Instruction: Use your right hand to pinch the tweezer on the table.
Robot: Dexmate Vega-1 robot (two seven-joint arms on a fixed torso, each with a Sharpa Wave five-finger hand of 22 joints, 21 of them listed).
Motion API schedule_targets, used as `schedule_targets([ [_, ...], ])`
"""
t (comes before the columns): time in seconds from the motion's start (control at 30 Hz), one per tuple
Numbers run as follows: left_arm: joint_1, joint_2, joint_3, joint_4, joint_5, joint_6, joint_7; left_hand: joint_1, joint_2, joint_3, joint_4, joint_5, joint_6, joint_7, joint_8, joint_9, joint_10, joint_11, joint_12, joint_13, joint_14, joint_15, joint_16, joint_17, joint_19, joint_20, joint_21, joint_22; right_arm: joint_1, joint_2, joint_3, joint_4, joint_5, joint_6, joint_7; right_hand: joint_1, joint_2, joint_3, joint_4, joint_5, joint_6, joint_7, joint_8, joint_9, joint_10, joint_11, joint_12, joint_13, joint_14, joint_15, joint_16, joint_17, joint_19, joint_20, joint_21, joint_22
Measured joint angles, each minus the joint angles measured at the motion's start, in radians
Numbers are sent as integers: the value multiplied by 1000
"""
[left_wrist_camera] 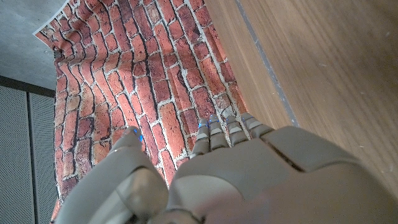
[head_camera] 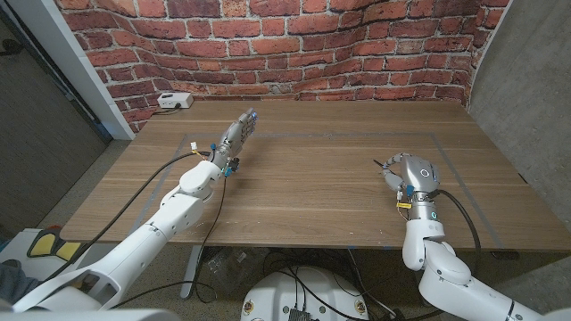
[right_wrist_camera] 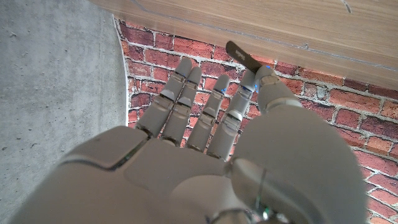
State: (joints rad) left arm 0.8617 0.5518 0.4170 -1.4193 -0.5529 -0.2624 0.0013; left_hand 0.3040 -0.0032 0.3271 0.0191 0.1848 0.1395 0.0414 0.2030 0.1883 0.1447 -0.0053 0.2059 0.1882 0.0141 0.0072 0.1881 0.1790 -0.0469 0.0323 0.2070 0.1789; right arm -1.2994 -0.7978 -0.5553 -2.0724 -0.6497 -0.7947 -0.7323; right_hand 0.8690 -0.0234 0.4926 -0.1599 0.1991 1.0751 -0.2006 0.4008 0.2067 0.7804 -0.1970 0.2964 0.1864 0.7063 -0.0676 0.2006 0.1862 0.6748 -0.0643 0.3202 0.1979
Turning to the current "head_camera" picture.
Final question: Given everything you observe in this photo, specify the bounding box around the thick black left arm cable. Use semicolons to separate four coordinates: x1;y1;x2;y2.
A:
43;151;211;283

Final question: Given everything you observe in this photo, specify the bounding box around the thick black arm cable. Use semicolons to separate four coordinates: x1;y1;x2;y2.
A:
428;188;484;274
43;151;211;283

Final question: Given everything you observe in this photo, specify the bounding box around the grey table leg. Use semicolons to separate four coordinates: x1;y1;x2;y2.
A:
179;244;204;300

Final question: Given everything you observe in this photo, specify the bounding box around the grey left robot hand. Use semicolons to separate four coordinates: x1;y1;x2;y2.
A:
208;107;260;174

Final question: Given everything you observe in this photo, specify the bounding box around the clear plastic bag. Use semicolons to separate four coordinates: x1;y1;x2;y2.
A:
203;247;265;292

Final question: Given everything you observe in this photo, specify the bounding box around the person's leg in jeans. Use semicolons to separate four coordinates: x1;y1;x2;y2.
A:
0;259;42;305

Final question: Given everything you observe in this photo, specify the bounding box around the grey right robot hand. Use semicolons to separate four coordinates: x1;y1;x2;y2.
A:
380;152;443;222

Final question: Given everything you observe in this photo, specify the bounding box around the red brick print backdrop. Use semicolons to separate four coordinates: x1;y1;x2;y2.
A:
53;0;512;133

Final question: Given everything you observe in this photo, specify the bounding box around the white pillar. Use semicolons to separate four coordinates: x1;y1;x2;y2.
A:
6;0;137;142

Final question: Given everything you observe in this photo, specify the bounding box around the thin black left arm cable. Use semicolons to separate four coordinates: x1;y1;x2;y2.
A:
193;177;228;305

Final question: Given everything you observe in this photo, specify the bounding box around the black and yellow shoe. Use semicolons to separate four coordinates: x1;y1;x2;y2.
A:
25;226;86;263

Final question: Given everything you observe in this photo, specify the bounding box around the white power box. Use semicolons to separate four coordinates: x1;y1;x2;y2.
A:
156;92;195;110

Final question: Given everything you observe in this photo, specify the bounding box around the white floor platform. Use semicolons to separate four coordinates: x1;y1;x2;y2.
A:
0;227;104;282

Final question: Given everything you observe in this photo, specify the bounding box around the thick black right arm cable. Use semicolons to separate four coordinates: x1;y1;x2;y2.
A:
428;188;484;274

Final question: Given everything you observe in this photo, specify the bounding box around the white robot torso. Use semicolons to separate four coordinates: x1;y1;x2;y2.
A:
240;266;371;321

